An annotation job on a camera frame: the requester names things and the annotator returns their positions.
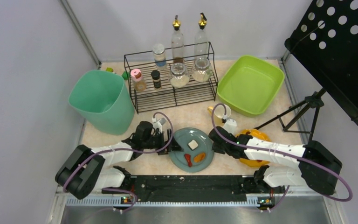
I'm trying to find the grey blue round plate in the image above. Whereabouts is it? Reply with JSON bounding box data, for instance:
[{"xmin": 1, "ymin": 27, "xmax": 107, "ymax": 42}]
[{"xmin": 168, "ymin": 127, "xmax": 214, "ymax": 173}]

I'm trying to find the yellow polka dot plate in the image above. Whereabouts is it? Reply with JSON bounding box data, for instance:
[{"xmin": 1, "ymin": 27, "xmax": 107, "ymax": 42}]
[{"xmin": 236, "ymin": 129, "xmax": 271, "ymax": 168}]

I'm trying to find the pink lid spice jar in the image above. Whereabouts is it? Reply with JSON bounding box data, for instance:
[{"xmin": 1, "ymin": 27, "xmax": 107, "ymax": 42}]
[{"xmin": 130, "ymin": 69, "xmax": 147, "ymax": 92}]

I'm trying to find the black lid spice jar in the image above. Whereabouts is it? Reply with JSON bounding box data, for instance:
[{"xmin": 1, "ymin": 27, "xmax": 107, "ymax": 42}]
[{"xmin": 151, "ymin": 70, "xmax": 162, "ymax": 90}]

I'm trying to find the clear glass jar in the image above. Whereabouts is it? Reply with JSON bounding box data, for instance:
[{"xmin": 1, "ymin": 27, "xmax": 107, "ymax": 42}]
[
  {"xmin": 169, "ymin": 63, "xmax": 190, "ymax": 88},
  {"xmin": 191, "ymin": 58, "xmax": 213, "ymax": 83}
]

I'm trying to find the silver lid labelled jar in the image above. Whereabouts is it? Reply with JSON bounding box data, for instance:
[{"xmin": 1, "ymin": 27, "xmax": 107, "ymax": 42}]
[{"xmin": 152, "ymin": 43, "xmax": 166, "ymax": 70}]

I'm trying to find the oil bottle brown liquid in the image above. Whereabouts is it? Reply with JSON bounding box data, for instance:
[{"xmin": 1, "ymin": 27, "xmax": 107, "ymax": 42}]
[{"xmin": 194, "ymin": 13, "xmax": 209, "ymax": 60}]

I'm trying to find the yellow ceramic mug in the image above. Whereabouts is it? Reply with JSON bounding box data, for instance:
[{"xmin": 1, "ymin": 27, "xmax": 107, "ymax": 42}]
[{"xmin": 207, "ymin": 105, "xmax": 232, "ymax": 126}]

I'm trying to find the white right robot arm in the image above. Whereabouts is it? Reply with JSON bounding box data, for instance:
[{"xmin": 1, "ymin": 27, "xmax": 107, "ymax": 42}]
[{"xmin": 208, "ymin": 126, "xmax": 342, "ymax": 196}]

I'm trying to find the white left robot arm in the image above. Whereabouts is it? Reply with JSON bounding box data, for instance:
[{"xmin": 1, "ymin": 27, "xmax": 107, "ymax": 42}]
[{"xmin": 55, "ymin": 121, "xmax": 182, "ymax": 199}]

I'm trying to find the orange fried nugget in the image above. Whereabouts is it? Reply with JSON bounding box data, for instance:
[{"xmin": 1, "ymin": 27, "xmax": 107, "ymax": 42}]
[{"xmin": 193, "ymin": 153, "xmax": 206, "ymax": 163}]

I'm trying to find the white tofu cube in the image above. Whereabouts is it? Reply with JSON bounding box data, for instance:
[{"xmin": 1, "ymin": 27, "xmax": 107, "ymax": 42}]
[{"xmin": 188, "ymin": 140, "xmax": 199, "ymax": 151}]

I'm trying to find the red chicken drumstick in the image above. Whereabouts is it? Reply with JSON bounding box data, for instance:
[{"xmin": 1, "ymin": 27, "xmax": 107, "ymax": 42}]
[{"xmin": 184, "ymin": 154, "xmax": 193, "ymax": 168}]

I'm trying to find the green plastic waste bin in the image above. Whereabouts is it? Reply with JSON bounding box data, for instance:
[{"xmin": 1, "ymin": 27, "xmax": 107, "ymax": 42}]
[{"xmin": 68, "ymin": 70, "xmax": 135, "ymax": 135}]

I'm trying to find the green toy block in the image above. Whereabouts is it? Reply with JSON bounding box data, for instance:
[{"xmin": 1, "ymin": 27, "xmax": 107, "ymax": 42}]
[{"xmin": 121, "ymin": 71, "xmax": 131, "ymax": 80}]

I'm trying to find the lime green plastic basin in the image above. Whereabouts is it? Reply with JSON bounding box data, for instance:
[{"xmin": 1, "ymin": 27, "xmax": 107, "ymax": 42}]
[{"xmin": 217, "ymin": 55, "xmax": 285, "ymax": 117}]

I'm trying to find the black perforated metal panel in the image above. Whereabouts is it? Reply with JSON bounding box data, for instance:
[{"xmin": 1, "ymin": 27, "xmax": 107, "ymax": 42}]
[{"xmin": 284, "ymin": 0, "xmax": 358, "ymax": 126}]

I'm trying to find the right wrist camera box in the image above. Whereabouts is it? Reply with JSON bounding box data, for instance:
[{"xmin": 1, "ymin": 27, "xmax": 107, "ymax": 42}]
[{"xmin": 222, "ymin": 119, "xmax": 237, "ymax": 135}]

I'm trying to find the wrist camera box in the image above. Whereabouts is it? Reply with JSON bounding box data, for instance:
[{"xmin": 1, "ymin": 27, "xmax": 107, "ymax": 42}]
[
  {"xmin": 222, "ymin": 119, "xmax": 237, "ymax": 135},
  {"xmin": 152, "ymin": 117, "xmax": 167, "ymax": 133}
]

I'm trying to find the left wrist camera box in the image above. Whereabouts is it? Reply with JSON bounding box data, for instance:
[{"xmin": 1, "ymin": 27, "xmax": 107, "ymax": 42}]
[{"xmin": 152, "ymin": 117, "xmax": 167, "ymax": 133}]

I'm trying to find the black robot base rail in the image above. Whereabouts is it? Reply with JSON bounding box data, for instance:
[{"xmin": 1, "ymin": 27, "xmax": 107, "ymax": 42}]
[{"xmin": 102, "ymin": 175, "xmax": 286, "ymax": 203}]

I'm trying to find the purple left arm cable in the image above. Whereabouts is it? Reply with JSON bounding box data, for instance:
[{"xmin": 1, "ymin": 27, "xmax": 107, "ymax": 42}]
[{"xmin": 62, "ymin": 112, "xmax": 174, "ymax": 214}]

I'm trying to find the black wire dish rack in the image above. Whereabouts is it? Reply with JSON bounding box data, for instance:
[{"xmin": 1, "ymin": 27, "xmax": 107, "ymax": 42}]
[{"xmin": 124, "ymin": 42, "xmax": 219, "ymax": 113}]

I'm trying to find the black camera tripod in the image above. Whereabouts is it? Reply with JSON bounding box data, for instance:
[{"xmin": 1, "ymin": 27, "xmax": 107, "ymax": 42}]
[{"xmin": 255, "ymin": 88, "xmax": 326, "ymax": 142}]

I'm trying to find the aluminium frame post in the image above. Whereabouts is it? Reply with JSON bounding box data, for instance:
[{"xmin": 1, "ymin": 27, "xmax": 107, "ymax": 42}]
[{"xmin": 58, "ymin": 0, "xmax": 102, "ymax": 69}]

